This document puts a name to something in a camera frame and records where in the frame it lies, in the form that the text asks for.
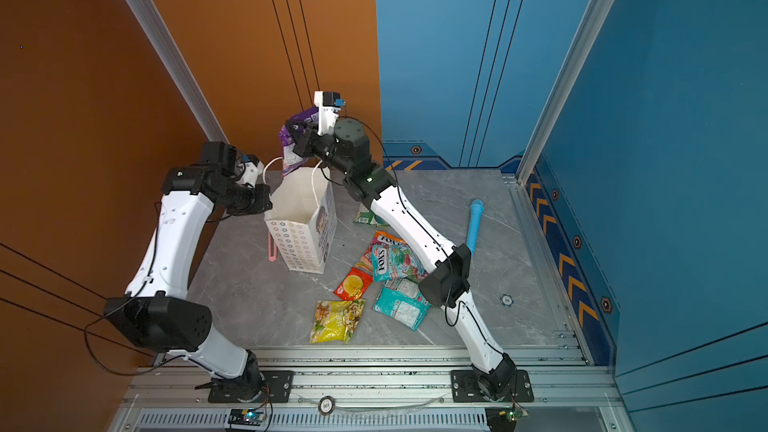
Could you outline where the blue cylinder tool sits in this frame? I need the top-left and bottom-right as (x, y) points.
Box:
(466, 199), (484, 254)

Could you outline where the aluminium rail frame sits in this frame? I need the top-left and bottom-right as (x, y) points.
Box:
(110, 337), (633, 431)

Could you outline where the teal Fox's candy bag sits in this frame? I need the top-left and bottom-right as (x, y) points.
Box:
(371, 244), (428, 283)

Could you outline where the green snack bag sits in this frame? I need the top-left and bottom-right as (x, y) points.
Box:
(354, 204), (389, 228)

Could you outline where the aluminium corner post right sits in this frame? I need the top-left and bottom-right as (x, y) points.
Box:
(515, 0), (615, 185)

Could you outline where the purple Fox's candy bag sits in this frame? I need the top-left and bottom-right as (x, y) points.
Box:
(279, 107), (318, 176)

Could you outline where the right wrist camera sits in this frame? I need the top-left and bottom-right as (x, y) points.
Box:
(314, 91), (345, 135)

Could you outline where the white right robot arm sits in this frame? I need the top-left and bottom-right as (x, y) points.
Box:
(285, 118), (517, 401)

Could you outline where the orange Fox's candy bag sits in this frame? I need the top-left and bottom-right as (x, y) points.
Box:
(356, 230), (409, 274)

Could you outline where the white paper bag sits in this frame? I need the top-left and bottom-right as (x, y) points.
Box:
(264, 166), (338, 274)

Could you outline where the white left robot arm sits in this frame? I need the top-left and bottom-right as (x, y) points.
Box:
(104, 141), (272, 402)

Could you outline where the green circuit board left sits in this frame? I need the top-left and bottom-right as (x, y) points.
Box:
(227, 408), (268, 431)

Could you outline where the green circuit board right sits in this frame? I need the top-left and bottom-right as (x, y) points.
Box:
(484, 407), (529, 432)

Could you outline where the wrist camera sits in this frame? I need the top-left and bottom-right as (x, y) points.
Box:
(314, 91), (345, 135)
(238, 154), (264, 187)

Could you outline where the aluminium corner post left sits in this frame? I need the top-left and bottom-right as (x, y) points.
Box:
(125, 0), (229, 142)

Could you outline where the pink utility knife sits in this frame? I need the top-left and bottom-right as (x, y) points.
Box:
(267, 234), (279, 262)

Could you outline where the green circuit board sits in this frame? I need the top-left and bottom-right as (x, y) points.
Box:
(227, 408), (268, 431)
(484, 407), (529, 432)

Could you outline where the red yellow snack packet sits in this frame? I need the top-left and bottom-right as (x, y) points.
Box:
(334, 267), (374, 301)

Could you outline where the yellow snack bag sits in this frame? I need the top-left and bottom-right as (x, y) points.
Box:
(309, 299), (366, 344)

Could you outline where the teal white candy bag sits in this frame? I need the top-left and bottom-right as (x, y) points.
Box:
(373, 278), (431, 331)

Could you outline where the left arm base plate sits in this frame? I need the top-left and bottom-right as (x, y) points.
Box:
(195, 370), (294, 404)

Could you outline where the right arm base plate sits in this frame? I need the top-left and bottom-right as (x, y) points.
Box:
(450, 369), (535, 403)

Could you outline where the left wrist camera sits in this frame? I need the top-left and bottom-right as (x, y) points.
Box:
(238, 154), (264, 187)

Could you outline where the aluminium corner post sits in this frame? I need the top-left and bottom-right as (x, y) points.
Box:
(515, 0), (615, 185)
(125, 0), (229, 142)

